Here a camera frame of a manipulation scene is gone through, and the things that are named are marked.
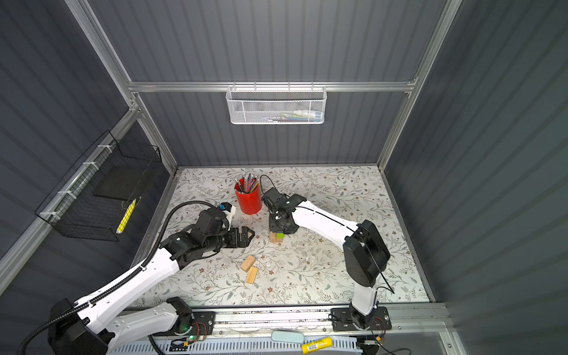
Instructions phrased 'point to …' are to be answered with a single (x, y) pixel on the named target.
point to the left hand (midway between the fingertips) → (245, 233)
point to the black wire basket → (95, 200)
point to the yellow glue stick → (316, 345)
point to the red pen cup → (248, 194)
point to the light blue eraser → (288, 336)
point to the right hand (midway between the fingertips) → (279, 229)
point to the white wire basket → (276, 105)
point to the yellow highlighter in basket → (126, 217)
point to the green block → (279, 236)
